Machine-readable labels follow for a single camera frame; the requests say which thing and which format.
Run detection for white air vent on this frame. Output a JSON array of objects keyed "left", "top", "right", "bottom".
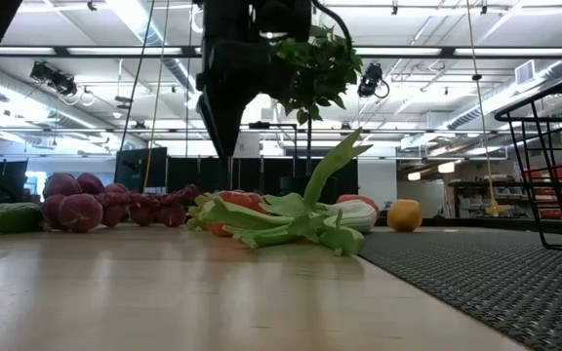
[{"left": 514, "top": 59, "right": 537, "bottom": 86}]

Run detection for grey woven placemat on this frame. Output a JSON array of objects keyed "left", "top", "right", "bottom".
[{"left": 358, "top": 226, "right": 562, "bottom": 351}]

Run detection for black hanging cable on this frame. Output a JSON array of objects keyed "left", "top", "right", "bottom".
[{"left": 117, "top": 0, "right": 158, "bottom": 153}]

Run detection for black ceiling spotlight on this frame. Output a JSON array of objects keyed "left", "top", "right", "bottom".
[
  {"left": 29, "top": 60, "right": 78, "bottom": 98},
  {"left": 357, "top": 61, "right": 390, "bottom": 98}
]

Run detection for string of red onions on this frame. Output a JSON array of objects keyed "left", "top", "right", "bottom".
[{"left": 40, "top": 172, "right": 202, "bottom": 234}]

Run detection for yellow hanging cord with plug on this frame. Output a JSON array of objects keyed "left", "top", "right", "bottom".
[{"left": 464, "top": 0, "right": 506, "bottom": 215}]

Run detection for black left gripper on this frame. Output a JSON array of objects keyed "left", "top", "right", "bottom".
[{"left": 194, "top": 0, "right": 293, "bottom": 160}]

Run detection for storage shelf with bins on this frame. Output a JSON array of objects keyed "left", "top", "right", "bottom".
[{"left": 448, "top": 165, "right": 562, "bottom": 221}]

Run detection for green cucumber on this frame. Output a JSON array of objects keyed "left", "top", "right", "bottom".
[{"left": 0, "top": 202, "right": 44, "bottom": 238}]

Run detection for black wire basket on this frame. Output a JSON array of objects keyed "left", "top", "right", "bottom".
[{"left": 493, "top": 67, "right": 562, "bottom": 254}]

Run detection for orange carrot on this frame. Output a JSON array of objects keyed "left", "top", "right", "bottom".
[{"left": 206, "top": 188, "right": 268, "bottom": 239}]

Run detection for yellow-orange lemon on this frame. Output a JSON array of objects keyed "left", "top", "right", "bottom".
[{"left": 386, "top": 198, "right": 423, "bottom": 233}]

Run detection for black partition panels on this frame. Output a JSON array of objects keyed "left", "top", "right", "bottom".
[{"left": 166, "top": 156, "right": 360, "bottom": 196}]

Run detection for black metal frame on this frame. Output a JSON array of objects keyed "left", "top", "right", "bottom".
[{"left": 239, "top": 121, "right": 299, "bottom": 176}]

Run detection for white cylinder tank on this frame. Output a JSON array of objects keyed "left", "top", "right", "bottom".
[{"left": 234, "top": 131, "right": 261, "bottom": 160}]

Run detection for green tree in black pot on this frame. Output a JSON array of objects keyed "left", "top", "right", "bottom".
[{"left": 270, "top": 22, "right": 364, "bottom": 206}]

